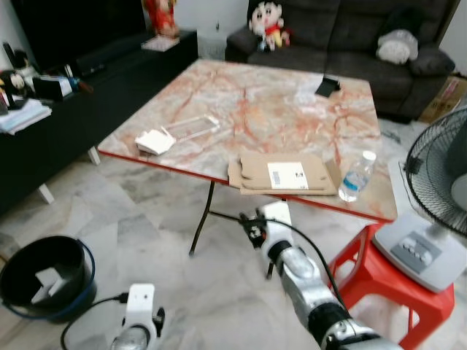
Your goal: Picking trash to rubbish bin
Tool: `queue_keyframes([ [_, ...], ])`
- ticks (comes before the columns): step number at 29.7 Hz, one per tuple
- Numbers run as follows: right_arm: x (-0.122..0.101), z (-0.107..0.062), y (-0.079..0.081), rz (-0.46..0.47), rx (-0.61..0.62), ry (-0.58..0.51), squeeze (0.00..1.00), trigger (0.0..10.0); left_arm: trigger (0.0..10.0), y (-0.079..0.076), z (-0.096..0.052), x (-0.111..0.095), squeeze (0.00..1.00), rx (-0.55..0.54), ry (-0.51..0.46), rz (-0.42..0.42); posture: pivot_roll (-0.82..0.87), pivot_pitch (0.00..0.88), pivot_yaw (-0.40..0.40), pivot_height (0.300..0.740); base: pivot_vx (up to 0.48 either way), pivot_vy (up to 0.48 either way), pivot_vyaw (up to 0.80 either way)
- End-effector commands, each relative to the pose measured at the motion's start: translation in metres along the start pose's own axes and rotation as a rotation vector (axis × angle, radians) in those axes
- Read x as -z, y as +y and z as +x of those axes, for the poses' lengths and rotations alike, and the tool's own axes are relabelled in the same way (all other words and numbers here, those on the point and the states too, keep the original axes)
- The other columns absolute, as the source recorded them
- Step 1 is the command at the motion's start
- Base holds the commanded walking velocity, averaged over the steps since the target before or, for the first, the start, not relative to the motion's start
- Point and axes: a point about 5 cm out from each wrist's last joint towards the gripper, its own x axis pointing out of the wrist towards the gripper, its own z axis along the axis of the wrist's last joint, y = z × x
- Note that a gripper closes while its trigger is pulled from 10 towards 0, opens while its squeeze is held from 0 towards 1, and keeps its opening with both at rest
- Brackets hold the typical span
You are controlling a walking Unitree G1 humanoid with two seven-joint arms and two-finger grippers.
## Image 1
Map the brown cardboard box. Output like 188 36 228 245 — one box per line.
228 152 342 196

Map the black rubbish bin blue rim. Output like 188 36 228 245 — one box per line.
0 235 97 323

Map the clear plastic water bottle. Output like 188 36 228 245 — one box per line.
338 150 377 203

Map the small white paper box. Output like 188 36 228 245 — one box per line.
31 268 66 303

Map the clear plastic sheet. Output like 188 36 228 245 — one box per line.
162 115 221 144

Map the marble top folding table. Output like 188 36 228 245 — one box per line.
97 58 399 257

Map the red plastic stool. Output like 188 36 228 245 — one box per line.
330 223 455 350

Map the small black box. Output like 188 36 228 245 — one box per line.
314 75 341 98

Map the grey electric table fan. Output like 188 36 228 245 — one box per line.
374 108 467 294

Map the long black tv cabinet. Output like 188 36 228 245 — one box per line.
0 29 199 217

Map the cartoon boy plush doll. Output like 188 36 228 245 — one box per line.
248 0 291 52

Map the dark grey sofa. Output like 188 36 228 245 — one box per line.
225 0 462 122

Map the brown cardboard carton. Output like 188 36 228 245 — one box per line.
420 76 467 123

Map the red figurine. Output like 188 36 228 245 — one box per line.
142 0 181 39

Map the grey round plush toy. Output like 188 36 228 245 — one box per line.
376 9 424 63

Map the black box white label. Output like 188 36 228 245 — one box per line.
33 75 74 99

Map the black television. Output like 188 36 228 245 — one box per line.
10 0 150 74

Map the black mouse plush toy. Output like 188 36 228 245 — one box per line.
0 69 30 110

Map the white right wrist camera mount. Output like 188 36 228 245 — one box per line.
257 202 294 245

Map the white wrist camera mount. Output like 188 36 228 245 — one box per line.
124 284 158 333
257 202 294 245

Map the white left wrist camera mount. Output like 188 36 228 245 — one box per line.
124 284 158 333

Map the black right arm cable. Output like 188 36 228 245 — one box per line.
252 215 347 311

